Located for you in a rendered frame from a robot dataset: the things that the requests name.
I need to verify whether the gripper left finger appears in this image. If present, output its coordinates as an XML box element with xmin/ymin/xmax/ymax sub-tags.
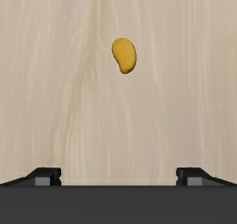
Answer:
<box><xmin>0</xmin><ymin>167</ymin><xmax>62</xmax><ymax>187</ymax></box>

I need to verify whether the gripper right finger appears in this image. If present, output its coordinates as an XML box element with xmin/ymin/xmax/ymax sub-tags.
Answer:
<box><xmin>175</xmin><ymin>167</ymin><xmax>237</xmax><ymax>187</ymax></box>

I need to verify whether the yellow mango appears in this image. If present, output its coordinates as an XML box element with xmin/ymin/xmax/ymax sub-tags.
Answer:
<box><xmin>111</xmin><ymin>37</ymin><xmax>138</xmax><ymax>75</ymax></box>

